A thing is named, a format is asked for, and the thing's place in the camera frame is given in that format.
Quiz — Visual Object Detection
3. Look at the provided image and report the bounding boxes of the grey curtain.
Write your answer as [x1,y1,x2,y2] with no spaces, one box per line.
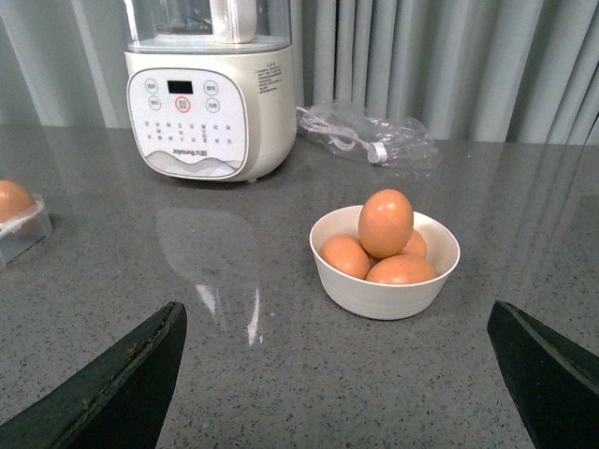
[1,1,598,145]

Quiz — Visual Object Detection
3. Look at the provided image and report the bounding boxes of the white bowl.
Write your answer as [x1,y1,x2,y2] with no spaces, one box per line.
[310,205,460,320]

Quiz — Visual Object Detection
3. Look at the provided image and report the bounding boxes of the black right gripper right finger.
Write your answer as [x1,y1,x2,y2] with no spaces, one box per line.
[487,301,598,448]

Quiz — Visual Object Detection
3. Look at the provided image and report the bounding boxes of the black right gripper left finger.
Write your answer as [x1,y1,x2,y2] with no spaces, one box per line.
[1,302,187,448]

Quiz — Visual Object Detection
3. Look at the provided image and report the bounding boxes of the clear plastic egg box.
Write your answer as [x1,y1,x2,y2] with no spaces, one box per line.
[1,194,52,270]

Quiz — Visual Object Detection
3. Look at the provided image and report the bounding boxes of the white power cable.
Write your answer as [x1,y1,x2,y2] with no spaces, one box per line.
[296,105,388,165]

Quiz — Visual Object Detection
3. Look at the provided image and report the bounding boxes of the brown egg in box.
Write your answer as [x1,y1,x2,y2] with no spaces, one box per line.
[0,180,36,224]

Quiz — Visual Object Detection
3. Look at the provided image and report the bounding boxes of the brown egg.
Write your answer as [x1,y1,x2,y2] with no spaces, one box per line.
[0,180,36,224]
[401,229,428,259]
[319,233,371,280]
[366,254,437,285]
[358,189,414,259]

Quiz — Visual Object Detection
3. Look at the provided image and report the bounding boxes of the brown egg front in bowl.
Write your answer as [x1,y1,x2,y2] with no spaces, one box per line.
[366,254,437,285]

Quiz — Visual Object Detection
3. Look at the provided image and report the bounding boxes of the white soy milk maker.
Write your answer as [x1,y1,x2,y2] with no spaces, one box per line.
[124,1,296,181]

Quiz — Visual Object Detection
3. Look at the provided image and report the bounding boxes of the brown egg back in bowl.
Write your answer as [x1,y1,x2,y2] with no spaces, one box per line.
[401,229,428,259]

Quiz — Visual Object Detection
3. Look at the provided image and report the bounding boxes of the clear plastic bag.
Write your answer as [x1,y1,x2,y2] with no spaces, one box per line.
[296,100,442,171]

